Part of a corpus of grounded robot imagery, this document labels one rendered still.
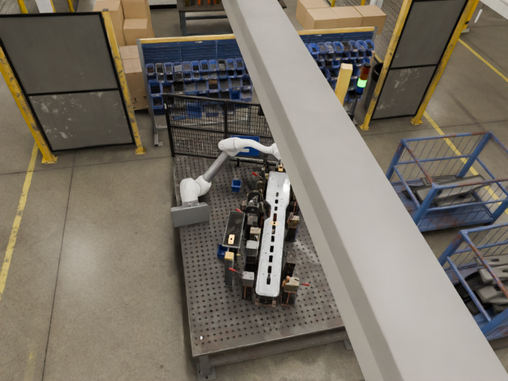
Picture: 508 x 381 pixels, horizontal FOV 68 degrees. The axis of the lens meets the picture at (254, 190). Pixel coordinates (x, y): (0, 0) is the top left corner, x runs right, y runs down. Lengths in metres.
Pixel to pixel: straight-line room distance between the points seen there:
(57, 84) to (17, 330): 2.72
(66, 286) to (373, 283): 4.21
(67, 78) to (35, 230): 1.81
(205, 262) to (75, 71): 2.75
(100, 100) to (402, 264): 4.86
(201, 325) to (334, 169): 2.79
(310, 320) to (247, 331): 0.53
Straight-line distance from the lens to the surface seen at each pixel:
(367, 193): 0.55
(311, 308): 3.38
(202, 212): 3.66
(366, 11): 6.62
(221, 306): 3.32
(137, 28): 7.17
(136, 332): 4.09
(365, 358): 0.52
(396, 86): 6.11
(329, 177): 0.56
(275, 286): 3.08
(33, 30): 4.84
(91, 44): 4.78
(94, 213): 5.02
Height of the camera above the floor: 3.72
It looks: 48 degrees down
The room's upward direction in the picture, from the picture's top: 4 degrees clockwise
